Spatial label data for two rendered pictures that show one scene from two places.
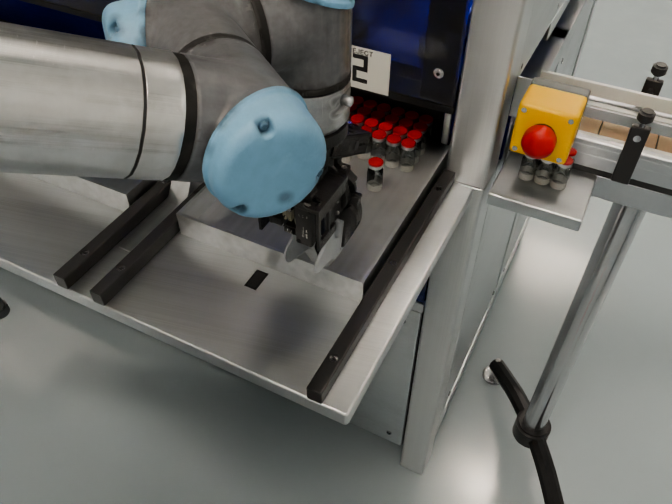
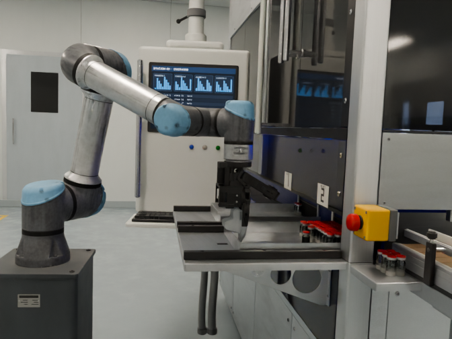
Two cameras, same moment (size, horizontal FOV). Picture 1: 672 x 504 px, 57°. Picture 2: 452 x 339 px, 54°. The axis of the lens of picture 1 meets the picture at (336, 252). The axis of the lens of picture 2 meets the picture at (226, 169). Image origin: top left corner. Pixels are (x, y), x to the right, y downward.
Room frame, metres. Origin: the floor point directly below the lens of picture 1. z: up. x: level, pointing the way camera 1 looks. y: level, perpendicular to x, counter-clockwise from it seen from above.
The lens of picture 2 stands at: (-0.21, -0.89, 1.20)
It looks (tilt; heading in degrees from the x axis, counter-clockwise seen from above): 5 degrees down; 54
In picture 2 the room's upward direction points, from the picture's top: 2 degrees clockwise
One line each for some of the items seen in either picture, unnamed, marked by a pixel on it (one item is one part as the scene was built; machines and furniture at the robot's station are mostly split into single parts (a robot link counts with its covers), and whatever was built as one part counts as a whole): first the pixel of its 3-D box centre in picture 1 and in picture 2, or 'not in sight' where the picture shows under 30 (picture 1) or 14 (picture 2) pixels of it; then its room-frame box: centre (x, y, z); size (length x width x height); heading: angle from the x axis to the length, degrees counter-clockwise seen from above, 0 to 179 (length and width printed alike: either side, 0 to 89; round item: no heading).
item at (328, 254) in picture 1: (325, 252); (235, 226); (0.48, 0.01, 0.95); 0.06 x 0.03 x 0.09; 153
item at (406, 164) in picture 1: (357, 140); (319, 235); (0.76, -0.03, 0.90); 0.18 x 0.02 x 0.05; 63
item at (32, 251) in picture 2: not in sight; (43, 243); (0.13, 0.47, 0.84); 0.15 x 0.15 x 0.10
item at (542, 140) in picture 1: (539, 140); (355, 222); (0.63, -0.25, 0.99); 0.04 x 0.04 x 0.04; 63
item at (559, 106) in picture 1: (548, 121); (373, 222); (0.67, -0.27, 1.00); 0.08 x 0.07 x 0.07; 153
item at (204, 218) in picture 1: (330, 178); (290, 237); (0.68, 0.01, 0.90); 0.34 x 0.26 x 0.04; 153
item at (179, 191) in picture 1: (158, 200); not in sight; (0.62, 0.23, 0.91); 0.14 x 0.03 x 0.06; 153
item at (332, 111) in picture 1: (311, 99); (238, 153); (0.49, 0.02, 1.14); 0.08 x 0.08 x 0.05
